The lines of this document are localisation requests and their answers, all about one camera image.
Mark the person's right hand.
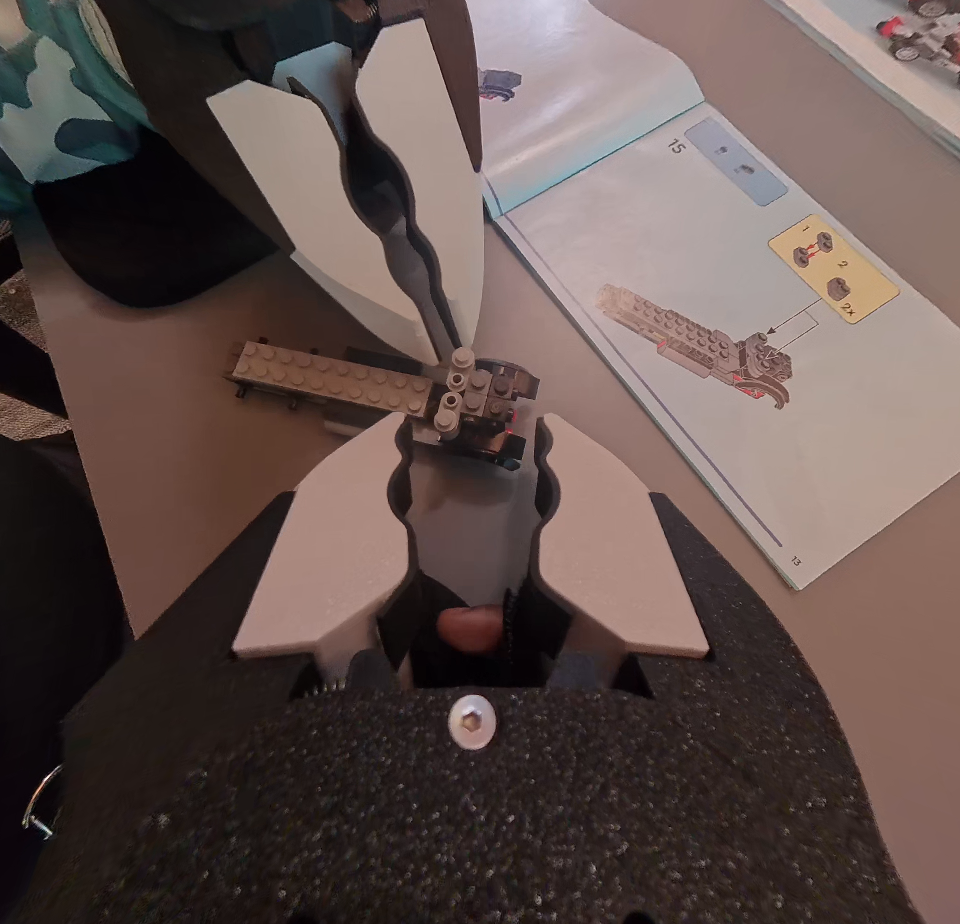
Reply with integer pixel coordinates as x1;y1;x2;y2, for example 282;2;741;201
437;603;506;652

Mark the instruction booklet with car cover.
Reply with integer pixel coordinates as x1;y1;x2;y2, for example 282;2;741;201
738;0;960;160

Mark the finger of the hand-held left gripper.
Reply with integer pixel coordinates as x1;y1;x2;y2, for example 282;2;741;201
352;18;486;349
204;76;453;360

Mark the grey desk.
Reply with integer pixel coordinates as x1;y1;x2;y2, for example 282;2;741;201
11;0;960;924

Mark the black mesh cushion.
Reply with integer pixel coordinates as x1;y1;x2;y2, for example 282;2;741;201
30;125;297;309

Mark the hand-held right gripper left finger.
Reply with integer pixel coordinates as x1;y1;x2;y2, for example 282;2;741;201
231;412;444;689

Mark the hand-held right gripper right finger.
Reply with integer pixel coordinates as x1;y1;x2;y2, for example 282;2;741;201
501;412;712;689

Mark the person's left forearm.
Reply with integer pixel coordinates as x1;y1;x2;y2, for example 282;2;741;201
0;0;162;213

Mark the grey toy brick model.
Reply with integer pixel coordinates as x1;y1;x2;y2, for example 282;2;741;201
222;336;543;469

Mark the metal key ring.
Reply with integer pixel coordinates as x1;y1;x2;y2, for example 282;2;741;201
21;765;66;843

